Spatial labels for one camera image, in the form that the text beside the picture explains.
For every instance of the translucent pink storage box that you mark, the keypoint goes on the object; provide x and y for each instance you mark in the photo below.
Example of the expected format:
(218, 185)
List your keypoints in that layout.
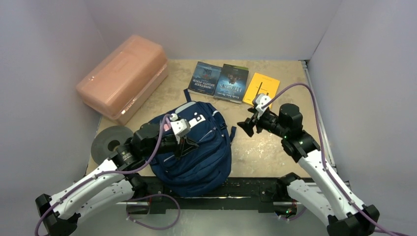
(125, 79)

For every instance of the Nineteen Eighty-Four paperback book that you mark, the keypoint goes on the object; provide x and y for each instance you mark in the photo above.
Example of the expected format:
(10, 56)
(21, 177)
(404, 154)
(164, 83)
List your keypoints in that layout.
(204, 79)

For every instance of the navy blue student backpack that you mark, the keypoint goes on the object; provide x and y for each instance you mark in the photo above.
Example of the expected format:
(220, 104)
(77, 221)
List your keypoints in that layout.
(208, 166)

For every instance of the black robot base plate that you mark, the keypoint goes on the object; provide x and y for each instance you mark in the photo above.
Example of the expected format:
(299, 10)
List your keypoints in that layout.
(263, 194)

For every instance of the dark blue paperback book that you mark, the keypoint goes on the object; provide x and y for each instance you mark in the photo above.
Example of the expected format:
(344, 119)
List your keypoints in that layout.
(232, 82)

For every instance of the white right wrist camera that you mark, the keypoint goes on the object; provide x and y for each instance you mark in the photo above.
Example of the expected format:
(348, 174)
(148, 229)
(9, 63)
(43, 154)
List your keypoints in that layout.
(260, 104)

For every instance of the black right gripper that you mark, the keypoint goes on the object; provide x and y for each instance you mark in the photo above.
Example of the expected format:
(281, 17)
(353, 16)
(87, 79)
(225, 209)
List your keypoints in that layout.
(256, 119)

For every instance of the yellow paperback book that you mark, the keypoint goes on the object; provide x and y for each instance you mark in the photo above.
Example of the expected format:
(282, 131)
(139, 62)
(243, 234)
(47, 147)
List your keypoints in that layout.
(260, 84)

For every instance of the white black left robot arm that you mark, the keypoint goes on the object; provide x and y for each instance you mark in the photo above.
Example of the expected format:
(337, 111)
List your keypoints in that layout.
(116, 179)

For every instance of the grey round disc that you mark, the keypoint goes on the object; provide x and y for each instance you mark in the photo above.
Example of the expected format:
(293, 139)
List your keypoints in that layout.
(106, 142)

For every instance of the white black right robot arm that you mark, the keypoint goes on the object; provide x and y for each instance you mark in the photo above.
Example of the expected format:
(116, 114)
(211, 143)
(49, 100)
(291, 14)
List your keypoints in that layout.
(340, 210)

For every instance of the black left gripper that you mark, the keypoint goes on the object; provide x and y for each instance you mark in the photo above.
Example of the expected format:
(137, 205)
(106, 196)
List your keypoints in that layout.
(185, 146)

